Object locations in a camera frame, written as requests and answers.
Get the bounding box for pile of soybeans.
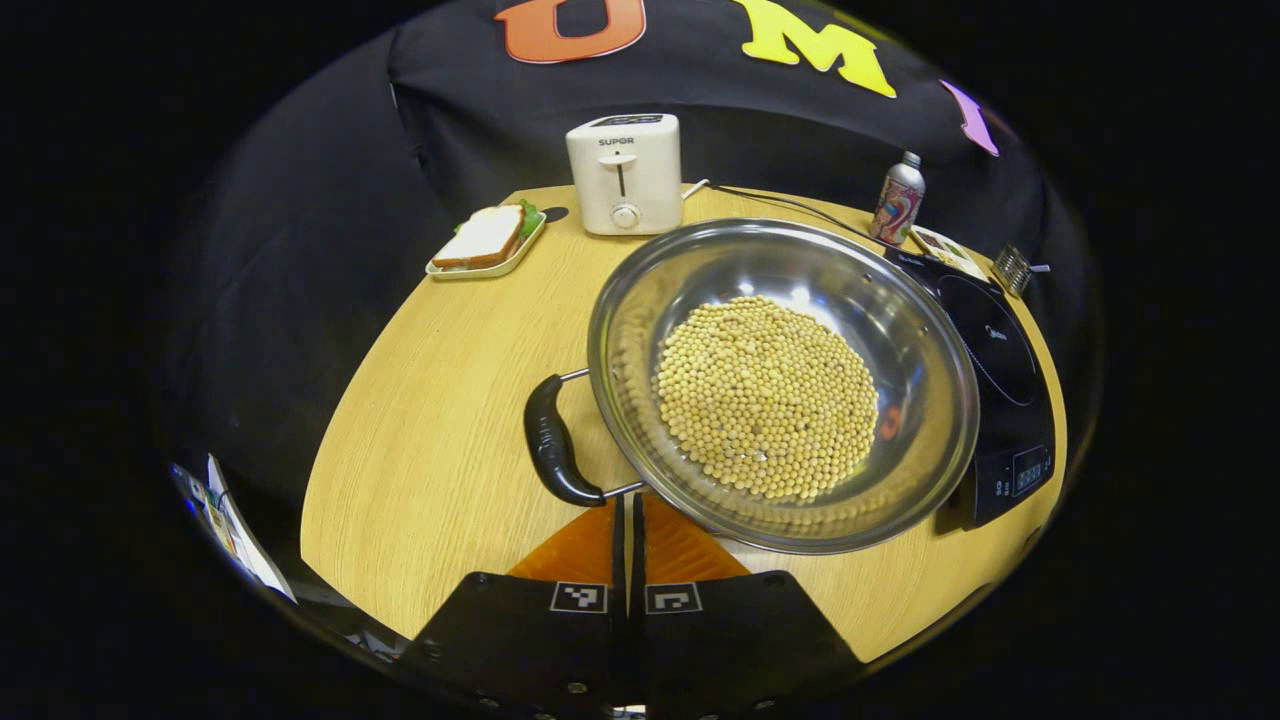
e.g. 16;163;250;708
655;295;881;501

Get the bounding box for metal wire basket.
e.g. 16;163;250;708
993;245;1051;298

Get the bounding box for stainless steel pot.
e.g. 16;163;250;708
523;218;981;556

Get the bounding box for white printed papers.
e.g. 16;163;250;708
170;455;296;601

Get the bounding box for white divided spice tray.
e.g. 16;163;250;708
912;226;991;283

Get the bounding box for silver drink bottle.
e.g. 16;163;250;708
870;152;926;247

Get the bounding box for cream rectangular tray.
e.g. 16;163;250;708
426;205;548;281

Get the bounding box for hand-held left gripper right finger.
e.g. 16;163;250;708
632;490;866;716

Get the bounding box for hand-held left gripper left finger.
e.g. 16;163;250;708
400;495;633;716

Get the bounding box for white toaster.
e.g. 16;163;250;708
565;113;683;237

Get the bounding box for black induction cooktop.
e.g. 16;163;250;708
885;248;1056;529

